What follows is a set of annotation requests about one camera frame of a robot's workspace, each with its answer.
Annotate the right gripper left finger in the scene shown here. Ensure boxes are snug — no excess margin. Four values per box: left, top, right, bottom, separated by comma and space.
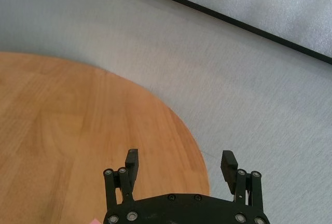
103, 148, 140, 206

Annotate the black horizontal wall rail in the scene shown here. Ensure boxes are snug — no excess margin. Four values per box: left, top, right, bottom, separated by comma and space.
108, 0, 332, 65

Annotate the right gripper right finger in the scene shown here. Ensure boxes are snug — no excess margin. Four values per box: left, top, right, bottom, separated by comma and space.
220, 150, 265, 206

